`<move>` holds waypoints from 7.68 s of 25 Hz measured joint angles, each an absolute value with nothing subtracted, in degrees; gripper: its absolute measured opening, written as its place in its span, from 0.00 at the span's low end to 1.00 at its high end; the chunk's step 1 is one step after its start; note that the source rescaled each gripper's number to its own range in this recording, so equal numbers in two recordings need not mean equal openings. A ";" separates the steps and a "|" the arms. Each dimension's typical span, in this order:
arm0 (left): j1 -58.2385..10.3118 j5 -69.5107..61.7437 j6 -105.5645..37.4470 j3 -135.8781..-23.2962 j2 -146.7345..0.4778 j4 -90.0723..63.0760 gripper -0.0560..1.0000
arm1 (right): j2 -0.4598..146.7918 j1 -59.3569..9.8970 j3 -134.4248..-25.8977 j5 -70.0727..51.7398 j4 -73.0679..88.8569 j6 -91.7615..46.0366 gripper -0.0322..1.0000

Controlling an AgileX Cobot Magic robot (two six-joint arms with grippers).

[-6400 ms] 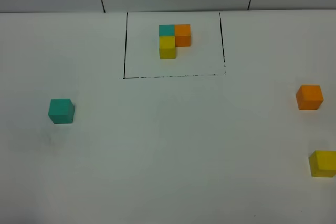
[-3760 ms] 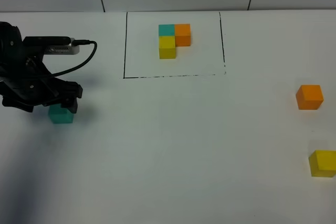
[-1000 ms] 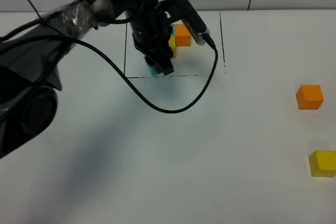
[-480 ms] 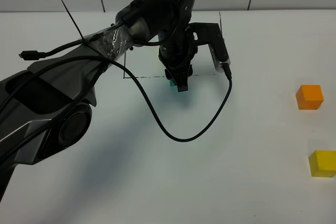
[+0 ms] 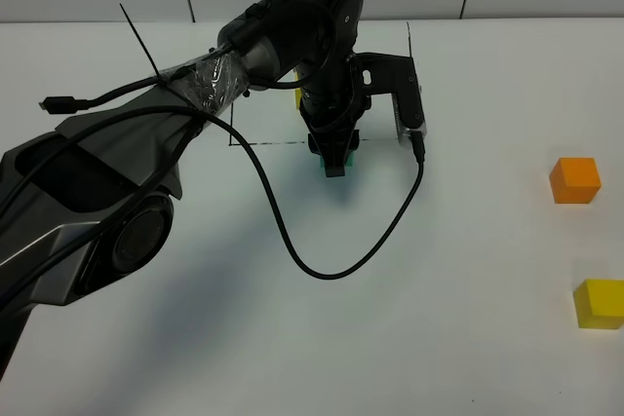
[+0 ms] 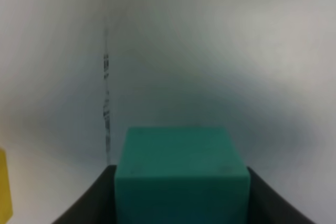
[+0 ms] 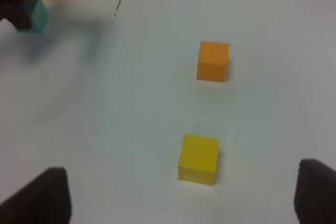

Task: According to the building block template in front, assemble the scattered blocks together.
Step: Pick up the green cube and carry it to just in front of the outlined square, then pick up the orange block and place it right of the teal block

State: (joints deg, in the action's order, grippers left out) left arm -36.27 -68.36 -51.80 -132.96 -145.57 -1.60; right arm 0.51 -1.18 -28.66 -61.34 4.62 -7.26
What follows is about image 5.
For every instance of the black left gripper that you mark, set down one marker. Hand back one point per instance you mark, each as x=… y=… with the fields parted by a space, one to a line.
x=329 y=117

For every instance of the teal cube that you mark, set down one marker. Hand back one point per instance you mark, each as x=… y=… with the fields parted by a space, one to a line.
x=349 y=161

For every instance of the orange cube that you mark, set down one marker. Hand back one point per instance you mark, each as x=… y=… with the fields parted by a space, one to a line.
x=575 y=181

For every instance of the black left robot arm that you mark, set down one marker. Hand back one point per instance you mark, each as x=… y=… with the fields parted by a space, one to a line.
x=91 y=202

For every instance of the yellow template cube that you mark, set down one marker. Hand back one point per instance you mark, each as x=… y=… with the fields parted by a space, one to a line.
x=297 y=91

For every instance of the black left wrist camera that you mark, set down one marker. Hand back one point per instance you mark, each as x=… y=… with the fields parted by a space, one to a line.
x=382 y=74

